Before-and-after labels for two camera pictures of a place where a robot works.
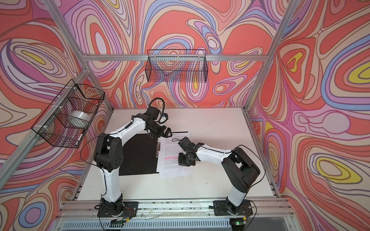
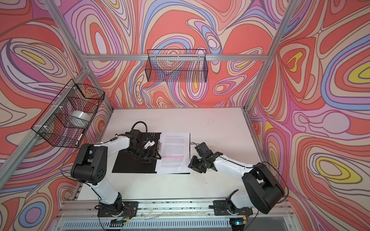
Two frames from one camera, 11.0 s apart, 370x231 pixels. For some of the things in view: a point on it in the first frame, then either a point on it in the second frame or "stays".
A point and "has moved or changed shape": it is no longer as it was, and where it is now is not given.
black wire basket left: x=66 y=119 stays
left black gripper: x=162 y=133 -> x=147 y=156
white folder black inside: x=139 y=155 stays
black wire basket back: x=178 y=65 stays
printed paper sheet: x=172 y=149 has moved or changed shape
